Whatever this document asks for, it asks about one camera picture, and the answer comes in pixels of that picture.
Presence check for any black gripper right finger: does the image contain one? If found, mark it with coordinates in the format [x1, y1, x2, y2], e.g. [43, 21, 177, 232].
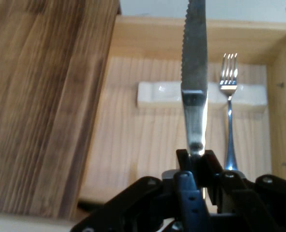
[200, 149, 286, 232]

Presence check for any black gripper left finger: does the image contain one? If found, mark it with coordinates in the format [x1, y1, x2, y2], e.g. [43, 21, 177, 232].
[70, 149, 209, 232]

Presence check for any silver metal fork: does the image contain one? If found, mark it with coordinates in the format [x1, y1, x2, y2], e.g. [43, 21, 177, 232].
[219, 53, 239, 171]

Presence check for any silver serrated table knife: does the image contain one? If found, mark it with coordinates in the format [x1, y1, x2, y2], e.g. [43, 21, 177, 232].
[180, 0, 209, 157]

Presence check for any light wooden drawer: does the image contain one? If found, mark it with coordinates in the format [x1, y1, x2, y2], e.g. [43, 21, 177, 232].
[78, 14, 286, 211]

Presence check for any white ceramic cutlery rest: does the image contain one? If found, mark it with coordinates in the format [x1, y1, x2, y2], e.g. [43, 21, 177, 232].
[136, 81, 183, 109]
[207, 82, 268, 113]

